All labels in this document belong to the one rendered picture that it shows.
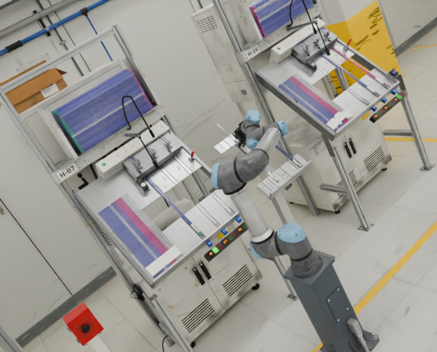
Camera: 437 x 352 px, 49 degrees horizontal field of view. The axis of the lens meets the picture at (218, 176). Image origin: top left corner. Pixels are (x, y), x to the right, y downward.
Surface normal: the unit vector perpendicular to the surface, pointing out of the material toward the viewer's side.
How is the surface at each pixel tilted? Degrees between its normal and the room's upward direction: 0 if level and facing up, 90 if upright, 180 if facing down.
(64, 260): 90
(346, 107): 44
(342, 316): 90
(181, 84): 90
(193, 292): 90
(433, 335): 0
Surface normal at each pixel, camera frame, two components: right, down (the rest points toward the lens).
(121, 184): 0.04, -0.52
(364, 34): 0.51, 0.09
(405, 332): -0.44, -0.83
